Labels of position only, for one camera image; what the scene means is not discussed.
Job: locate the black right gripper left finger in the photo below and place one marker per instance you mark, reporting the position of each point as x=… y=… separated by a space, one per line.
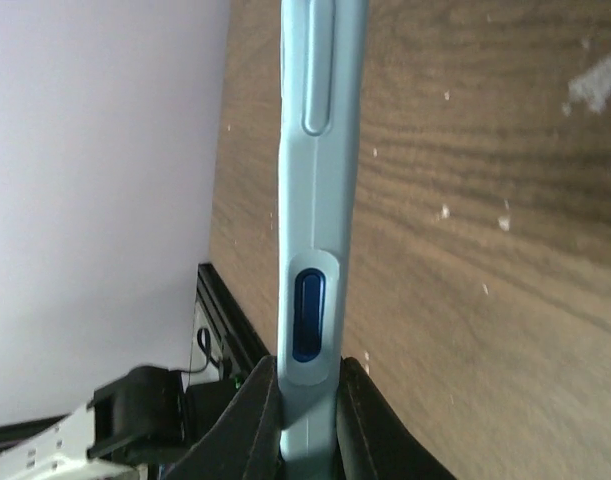
x=244 y=442

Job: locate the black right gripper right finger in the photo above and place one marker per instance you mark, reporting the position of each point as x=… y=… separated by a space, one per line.
x=373 y=441

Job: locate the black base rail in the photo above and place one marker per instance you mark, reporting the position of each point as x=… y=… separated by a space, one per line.
x=240 y=345

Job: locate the light blue phone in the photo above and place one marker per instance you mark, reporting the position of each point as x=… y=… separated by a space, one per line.
x=321 y=58

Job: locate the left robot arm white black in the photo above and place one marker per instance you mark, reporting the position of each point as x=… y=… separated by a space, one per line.
x=136 y=427

